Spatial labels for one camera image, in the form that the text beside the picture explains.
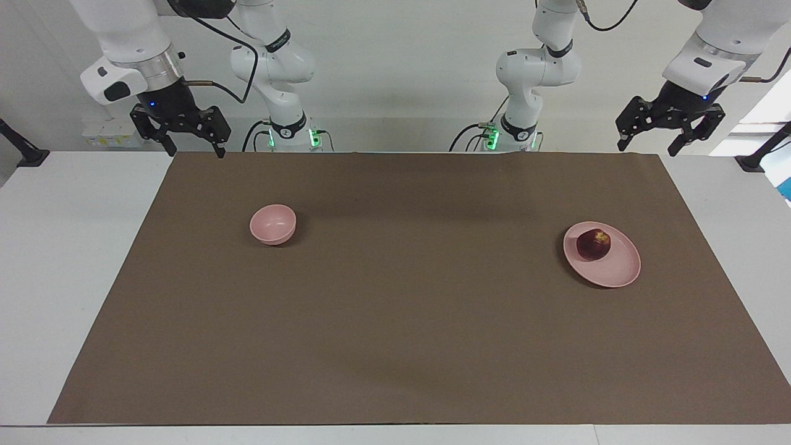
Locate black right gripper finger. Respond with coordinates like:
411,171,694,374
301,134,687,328
130,105,178,157
188,106,232,159

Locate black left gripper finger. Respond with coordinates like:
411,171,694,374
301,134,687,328
616,96,665,152
667,106,727,156

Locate red apple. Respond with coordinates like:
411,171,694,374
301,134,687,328
576,228,612,261

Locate pink bowl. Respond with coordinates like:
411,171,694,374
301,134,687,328
249,204,297,246

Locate pink plate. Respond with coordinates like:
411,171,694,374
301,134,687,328
562,221,642,289

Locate white socket box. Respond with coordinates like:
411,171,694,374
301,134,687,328
82,119,148,148

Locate black clamp stand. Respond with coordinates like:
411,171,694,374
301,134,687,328
734,121,791,173
0,117,51,168

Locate brown table mat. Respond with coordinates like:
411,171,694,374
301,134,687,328
48,151,791,426

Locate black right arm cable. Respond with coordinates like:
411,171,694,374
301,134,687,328
167,0,260,106

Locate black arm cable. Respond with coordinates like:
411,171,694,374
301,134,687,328
578,0,791,84
167,0,260,106

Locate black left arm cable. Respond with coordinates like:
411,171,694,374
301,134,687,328
578,0,791,84

